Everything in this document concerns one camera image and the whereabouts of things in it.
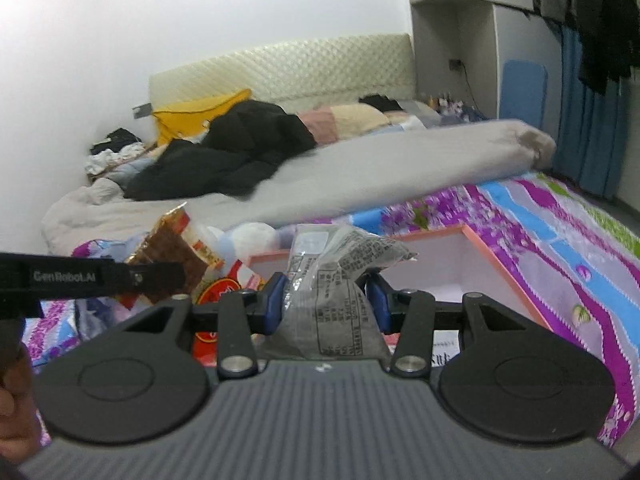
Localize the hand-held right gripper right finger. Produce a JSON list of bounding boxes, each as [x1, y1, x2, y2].
[[365, 274, 528, 378]]

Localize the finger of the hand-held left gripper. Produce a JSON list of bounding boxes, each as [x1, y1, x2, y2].
[[112, 262, 185, 297]]

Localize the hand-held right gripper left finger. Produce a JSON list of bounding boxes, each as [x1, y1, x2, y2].
[[122, 272, 287, 380]]

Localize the red band tan snack packet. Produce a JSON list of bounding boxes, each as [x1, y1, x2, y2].
[[122, 203, 227, 307]]

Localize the grey silver snack packet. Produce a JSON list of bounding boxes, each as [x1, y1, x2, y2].
[[261, 224, 419, 362]]

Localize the red white-lettered snack packet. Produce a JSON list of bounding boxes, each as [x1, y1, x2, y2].
[[191, 259, 267, 367]]

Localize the pink cardboard box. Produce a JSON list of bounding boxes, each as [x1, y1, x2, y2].
[[245, 223, 554, 367]]

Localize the person's left hand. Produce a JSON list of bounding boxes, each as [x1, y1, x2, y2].
[[0, 342, 45, 462]]

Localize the white and blue plush toy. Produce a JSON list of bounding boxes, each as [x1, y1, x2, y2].
[[219, 221, 302, 267]]

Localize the pile of clothes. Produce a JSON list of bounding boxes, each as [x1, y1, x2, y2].
[[85, 128, 157, 182]]

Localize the grey duvet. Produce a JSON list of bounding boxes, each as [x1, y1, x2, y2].
[[42, 119, 558, 257]]

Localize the black jacket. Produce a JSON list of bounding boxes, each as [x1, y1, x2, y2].
[[122, 99, 319, 202]]

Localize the yellow pillow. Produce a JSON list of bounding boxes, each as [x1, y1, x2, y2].
[[152, 88, 252, 147]]

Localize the pink pillow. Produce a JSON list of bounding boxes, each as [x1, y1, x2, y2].
[[297, 109, 342, 144]]

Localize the cream pillow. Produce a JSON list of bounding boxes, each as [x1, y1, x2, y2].
[[325, 103, 392, 137]]

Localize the floral printed bed sheet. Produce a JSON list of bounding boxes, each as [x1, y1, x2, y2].
[[22, 172, 640, 448]]

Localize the black cloth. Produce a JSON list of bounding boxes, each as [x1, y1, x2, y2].
[[357, 93, 404, 114]]

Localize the bedside clutter of bottles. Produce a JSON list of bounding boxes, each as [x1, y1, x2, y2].
[[424, 92, 490, 124]]

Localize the cream quilted headboard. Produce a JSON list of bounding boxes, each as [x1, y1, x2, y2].
[[148, 33, 416, 127]]

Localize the blue padded board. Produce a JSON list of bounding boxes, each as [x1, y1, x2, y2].
[[500, 58, 550, 137]]

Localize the blue curtain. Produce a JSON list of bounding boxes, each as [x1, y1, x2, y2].
[[554, 24, 632, 202]]

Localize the dark hanging clothes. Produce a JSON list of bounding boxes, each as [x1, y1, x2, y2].
[[526, 0, 640, 97]]

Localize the wall socket with cable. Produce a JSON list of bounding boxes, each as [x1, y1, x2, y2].
[[448, 58, 478, 111]]

